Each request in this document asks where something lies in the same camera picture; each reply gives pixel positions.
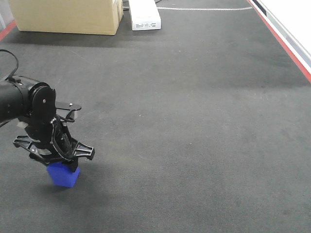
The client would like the long white carton box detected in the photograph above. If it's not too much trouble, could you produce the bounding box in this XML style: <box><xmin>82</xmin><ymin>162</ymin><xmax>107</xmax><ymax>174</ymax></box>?
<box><xmin>129</xmin><ymin>0</ymin><xmax>161</xmax><ymax>31</ymax></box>

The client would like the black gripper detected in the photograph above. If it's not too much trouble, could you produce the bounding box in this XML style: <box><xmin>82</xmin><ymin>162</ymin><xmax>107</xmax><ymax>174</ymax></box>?
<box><xmin>13</xmin><ymin>114</ymin><xmax>94</xmax><ymax>172</ymax></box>

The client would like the large open cardboard box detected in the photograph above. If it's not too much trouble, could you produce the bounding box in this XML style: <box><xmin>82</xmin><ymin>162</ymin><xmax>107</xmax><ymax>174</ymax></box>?
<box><xmin>9</xmin><ymin>0</ymin><xmax>123</xmax><ymax>35</ymax></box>

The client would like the black cables bundle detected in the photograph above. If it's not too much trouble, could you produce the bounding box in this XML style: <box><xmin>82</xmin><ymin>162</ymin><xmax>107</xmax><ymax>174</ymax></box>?
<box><xmin>0</xmin><ymin>49</ymin><xmax>19</xmax><ymax>82</ymax></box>

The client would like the blue plastic block part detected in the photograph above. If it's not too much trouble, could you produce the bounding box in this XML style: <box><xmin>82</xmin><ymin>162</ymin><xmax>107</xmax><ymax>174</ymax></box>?
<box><xmin>47</xmin><ymin>162</ymin><xmax>80</xmax><ymax>188</ymax></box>

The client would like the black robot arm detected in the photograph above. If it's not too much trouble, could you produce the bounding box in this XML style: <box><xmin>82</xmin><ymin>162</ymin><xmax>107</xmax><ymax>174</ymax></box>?
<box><xmin>0</xmin><ymin>75</ymin><xmax>95</xmax><ymax>172</ymax></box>

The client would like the white whiteboard panel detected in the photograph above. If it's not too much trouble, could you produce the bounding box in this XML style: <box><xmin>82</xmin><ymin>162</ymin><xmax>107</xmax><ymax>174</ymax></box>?
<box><xmin>249</xmin><ymin>0</ymin><xmax>311</xmax><ymax>81</ymax></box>

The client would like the red conveyor side rail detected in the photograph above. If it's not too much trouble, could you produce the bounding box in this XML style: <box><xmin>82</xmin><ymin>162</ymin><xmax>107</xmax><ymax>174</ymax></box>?
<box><xmin>0</xmin><ymin>20</ymin><xmax>17</xmax><ymax>41</ymax></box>

